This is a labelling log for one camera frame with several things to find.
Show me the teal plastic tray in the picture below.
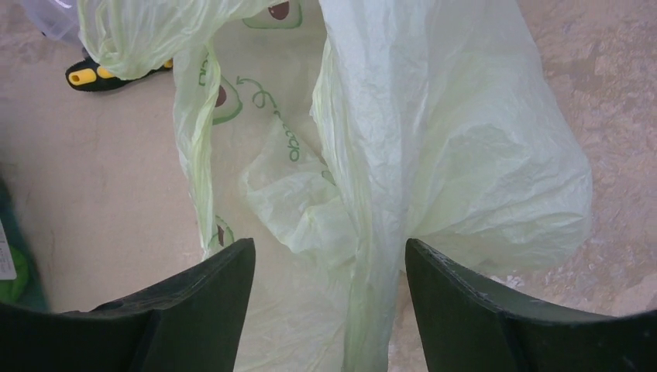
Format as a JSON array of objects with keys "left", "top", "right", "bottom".
[{"left": 1, "top": 181, "right": 50, "bottom": 312}]

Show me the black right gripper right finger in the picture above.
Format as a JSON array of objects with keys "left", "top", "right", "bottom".
[{"left": 405, "top": 239, "right": 656, "bottom": 371}]

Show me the green plastic bag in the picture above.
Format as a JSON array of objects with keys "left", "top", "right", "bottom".
[{"left": 77, "top": 1, "right": 593, "bottom": 371}]

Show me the yellow black screwdriver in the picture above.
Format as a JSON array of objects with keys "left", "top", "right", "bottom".
[{"left": 65, "top": 57, "right": 174, "bottom": 92}]

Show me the clear plastic screw box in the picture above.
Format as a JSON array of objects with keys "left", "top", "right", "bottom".
[{"left": 20, "top": 0, "right": 84, "bottom": 48}]

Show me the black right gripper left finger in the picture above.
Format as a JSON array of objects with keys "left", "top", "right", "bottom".
[{"left": 1, "top": 239, "right": 256, "bottom": 371}]

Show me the green fake guava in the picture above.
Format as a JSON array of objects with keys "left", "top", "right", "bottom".
[{"left": 1, "top": 246, "right": 30, "bottom": 303}]

